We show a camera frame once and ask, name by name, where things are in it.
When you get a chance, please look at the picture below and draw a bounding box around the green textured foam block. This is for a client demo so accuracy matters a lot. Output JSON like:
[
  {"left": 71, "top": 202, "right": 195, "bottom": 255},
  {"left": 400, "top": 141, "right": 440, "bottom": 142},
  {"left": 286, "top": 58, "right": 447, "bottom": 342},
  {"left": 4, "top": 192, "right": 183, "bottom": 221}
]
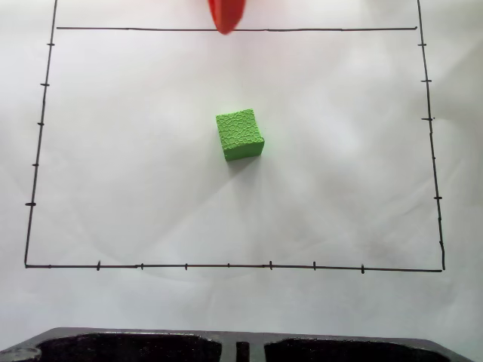
[{"left": 215, "top": 108, "right": 266, "bottom": 164}]

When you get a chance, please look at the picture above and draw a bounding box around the white paper sheet drawn rectangle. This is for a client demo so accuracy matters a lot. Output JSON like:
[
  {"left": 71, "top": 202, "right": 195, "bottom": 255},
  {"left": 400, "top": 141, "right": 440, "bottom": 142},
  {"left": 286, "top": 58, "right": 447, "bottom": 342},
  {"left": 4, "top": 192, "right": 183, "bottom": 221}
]
[{"left": 0, "top": 0, "right": 483, "bottom": 351}]

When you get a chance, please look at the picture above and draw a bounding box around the black plastic tray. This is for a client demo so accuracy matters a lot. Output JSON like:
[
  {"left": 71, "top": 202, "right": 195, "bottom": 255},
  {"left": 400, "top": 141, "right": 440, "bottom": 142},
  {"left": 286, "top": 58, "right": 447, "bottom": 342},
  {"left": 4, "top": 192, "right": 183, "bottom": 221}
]
[{"left": 0, "top": 327, "right": 483, "bottom": 362}]

